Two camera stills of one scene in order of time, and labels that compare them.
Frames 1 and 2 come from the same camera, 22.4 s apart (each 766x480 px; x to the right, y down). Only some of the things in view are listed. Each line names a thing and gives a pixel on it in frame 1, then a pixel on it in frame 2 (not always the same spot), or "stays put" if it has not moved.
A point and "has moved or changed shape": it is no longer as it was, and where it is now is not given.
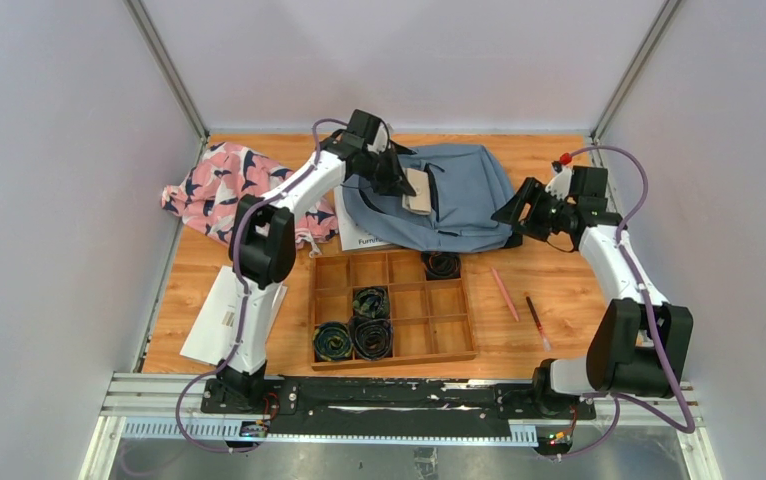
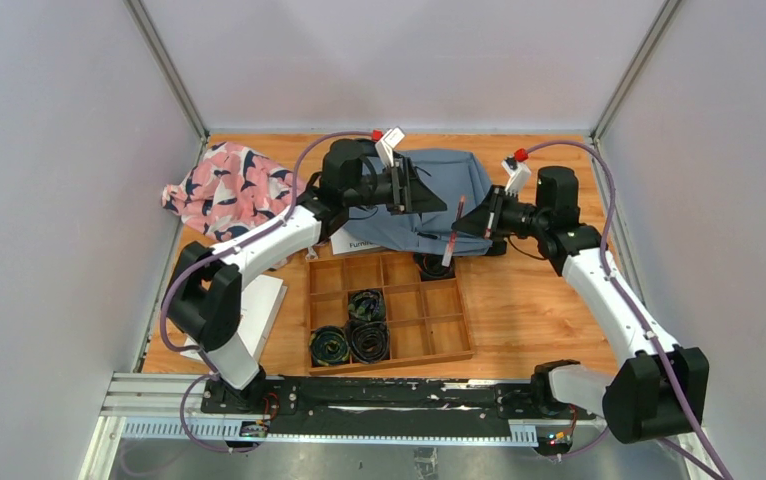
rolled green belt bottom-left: (332, 341) stays put
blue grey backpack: (467, 186) has moved or changed shape
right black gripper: (533, 192) to (485, 220)
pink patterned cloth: (223, 173) stays put
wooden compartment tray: (432, 320) stays put
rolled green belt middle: (371, 302) stays put
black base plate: (297, 405) stays put
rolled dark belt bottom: (372, 339) stays put
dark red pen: (544, 339) to (450, 244)
